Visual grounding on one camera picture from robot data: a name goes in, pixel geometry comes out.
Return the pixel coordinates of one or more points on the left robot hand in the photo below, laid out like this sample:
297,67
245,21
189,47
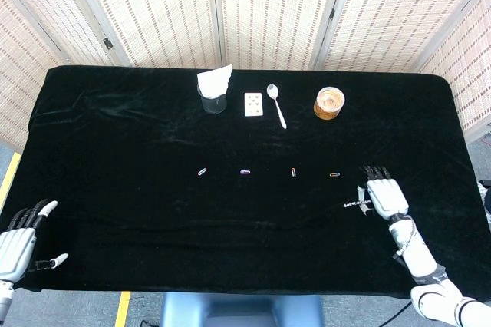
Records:
15,246

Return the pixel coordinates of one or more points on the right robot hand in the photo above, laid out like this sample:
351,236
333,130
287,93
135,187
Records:
385,196

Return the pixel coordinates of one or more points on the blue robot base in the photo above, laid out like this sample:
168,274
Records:
241,309

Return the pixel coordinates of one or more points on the white folded paper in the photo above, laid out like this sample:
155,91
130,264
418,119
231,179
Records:
213,79

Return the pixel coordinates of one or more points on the yellow floor tape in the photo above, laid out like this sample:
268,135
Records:
122,309
9,181

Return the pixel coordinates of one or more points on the grey white crumpled bundle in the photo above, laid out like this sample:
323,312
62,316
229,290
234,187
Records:
485,189

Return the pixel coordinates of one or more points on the clear jar of rubber bands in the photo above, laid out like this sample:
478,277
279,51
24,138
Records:
329,104

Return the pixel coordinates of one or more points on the black velvet tablecloth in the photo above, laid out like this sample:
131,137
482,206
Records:
153,208

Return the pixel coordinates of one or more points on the white plastic spoon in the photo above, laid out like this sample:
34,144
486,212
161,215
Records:
272,91

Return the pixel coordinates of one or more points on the white playing card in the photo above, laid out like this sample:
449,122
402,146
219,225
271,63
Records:
254,104

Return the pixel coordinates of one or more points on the metal screen hinge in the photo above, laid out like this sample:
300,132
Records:
108,43
332,12

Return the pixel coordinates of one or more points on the clear empty glass cup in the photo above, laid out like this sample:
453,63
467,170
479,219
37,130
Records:
215,106

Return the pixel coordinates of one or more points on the woven bamboo folding screen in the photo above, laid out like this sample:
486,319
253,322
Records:
172,16

